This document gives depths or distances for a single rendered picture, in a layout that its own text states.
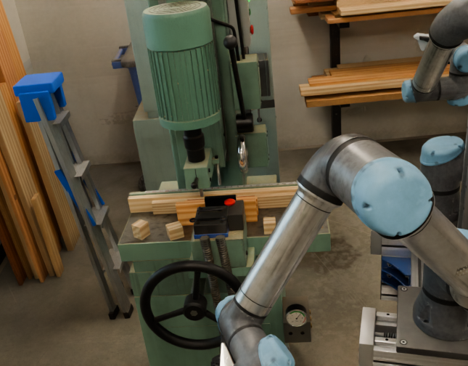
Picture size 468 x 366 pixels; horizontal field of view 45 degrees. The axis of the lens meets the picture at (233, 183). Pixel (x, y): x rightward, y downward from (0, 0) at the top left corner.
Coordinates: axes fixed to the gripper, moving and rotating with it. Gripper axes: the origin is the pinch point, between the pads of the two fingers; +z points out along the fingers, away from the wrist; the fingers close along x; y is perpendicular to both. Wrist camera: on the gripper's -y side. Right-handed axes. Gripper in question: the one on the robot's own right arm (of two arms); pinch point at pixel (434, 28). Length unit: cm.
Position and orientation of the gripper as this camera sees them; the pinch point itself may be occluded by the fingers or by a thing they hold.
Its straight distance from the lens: 224.7
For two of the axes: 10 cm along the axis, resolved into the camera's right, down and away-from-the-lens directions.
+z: 0.1, -4.6, 8.9
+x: 9.7, -2.0, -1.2
